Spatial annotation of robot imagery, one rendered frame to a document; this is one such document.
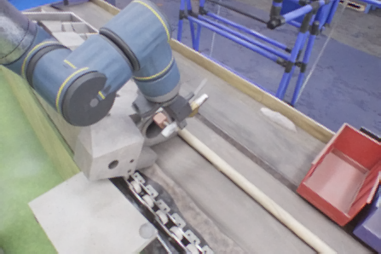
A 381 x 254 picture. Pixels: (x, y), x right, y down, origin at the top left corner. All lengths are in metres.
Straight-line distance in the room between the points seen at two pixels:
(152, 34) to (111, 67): 0.10
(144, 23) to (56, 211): 0.54
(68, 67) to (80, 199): 0.43
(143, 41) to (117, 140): 0.31
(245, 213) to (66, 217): 0.52
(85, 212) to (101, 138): 0.21
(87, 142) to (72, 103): 0.26
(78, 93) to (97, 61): 0.06
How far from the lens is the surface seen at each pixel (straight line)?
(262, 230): 0.82
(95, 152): 0.65
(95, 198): 0.77
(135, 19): 0.48
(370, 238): 0.93
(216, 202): 0.82
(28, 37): 0.54
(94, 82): 0.43
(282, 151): 1.06
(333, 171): 1.10
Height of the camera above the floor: 1.44
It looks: 39 degrees down
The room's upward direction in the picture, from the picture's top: 9 degrees clockwise
